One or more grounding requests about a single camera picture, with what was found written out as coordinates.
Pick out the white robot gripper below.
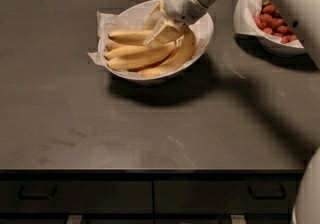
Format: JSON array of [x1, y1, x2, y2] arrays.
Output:
[[142, 0, 207, 46]]

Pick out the yellow banana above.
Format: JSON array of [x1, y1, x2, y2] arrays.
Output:
[[140, 30, 196, 78], [105, 42, 176, 70], [107, 25, 193, 47]]

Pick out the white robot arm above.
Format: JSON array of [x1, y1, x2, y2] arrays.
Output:
[[143, 0, 320, 224]]

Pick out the orange-tinted banana underneath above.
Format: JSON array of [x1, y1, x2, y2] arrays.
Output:
[[106, 42, 126, 52]]

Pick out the white paper liner in banana bowl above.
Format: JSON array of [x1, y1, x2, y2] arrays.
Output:
[[87, 0, 215, 81]]

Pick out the white strawberry bowl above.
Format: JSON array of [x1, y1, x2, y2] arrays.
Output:
[[233, 0, 306, 58]]

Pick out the pile of red strawberries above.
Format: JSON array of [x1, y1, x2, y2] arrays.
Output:
[[253, 0, 297, 44]]

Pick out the right dark drawer front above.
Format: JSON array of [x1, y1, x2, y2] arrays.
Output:
[[154, 180, 296, 214]]

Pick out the dark drawer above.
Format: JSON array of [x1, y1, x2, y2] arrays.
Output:
[[0, 181, 153, 214], [154, 180, 296, 214]]

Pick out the left dark drawer front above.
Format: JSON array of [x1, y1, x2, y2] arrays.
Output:
[[0, 181, 153, 214]]

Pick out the right black drawer handle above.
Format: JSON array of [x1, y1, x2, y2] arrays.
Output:
[[247, 182, 287, 200]]

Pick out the black drawer handle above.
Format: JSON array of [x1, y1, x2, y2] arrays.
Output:
[[247, 182, 287, 200], [17, 185, 57, 201]]

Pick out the left black drawer handle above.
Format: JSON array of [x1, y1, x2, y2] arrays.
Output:
[[17, 185, 57, 201]]

